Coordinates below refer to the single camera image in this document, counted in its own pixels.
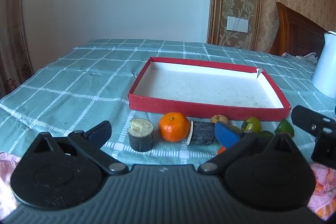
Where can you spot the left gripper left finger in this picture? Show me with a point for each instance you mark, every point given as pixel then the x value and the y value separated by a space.
pixel 88 144

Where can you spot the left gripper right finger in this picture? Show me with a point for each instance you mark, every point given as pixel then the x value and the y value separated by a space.
pixel 237 144

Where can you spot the green round tomato fruit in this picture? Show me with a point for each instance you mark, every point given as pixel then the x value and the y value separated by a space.
pixel 251 124

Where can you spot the green lime wedge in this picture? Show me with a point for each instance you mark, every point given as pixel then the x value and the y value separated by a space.
pixel 266 134
pixel 285 126

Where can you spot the orange mandarin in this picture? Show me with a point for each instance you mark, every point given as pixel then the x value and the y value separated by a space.
pixel 174 127
pixel 220 150

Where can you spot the dark sugarcane piece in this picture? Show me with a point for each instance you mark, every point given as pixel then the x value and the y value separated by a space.
pixel 141 136
pixel 201 133

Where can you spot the brown longan fruit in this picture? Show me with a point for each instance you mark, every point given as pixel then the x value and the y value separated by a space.
pixel 219 118

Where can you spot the pink floral towel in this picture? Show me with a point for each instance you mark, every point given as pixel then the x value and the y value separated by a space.
pixel 322 202

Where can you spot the green plaid bed sheet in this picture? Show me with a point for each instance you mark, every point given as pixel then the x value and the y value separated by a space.
pixel 91 83

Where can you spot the white electric kettle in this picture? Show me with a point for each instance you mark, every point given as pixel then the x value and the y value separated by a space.
pixel 324 78

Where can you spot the red shallow cardboard box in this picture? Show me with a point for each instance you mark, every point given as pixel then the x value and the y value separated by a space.
pixel 203 89

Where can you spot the crumpled cloth by headboard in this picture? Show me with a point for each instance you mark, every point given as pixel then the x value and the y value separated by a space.
pixel 310 57

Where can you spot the floral curtain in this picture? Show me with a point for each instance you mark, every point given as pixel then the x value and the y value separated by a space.
pixel 15 61

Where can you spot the wooden headboard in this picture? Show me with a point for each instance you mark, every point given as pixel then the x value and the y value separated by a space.
pixel 297 35

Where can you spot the white wall switch panel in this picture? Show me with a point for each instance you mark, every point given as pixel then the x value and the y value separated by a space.
pixel 237 24

